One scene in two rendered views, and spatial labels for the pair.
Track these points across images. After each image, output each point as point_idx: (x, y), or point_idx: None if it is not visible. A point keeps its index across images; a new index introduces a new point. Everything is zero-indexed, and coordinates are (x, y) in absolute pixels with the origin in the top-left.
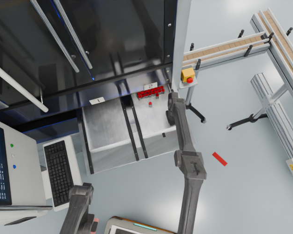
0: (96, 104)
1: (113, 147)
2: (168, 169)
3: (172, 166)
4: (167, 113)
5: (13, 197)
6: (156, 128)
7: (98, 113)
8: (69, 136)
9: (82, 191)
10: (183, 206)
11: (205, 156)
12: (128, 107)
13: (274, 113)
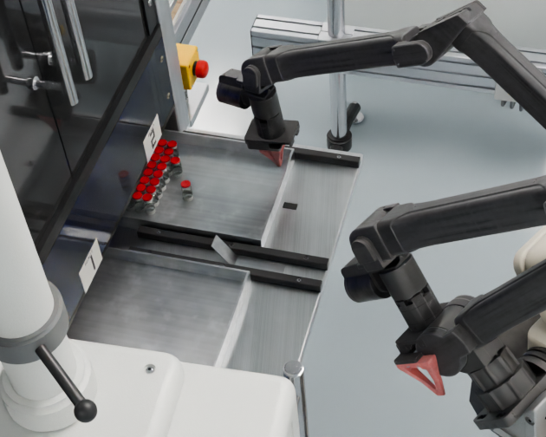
0: (74, 319)
1: (241, 331)
2: (344, 424)
3: (344, 407)
4: (254, 137)
5: None
6: (263, 211)
7: (106, 324)
8: None
9: (376, 216)
10: (516, 81)
11: (367, 307)
12: (149, 248)
13: None
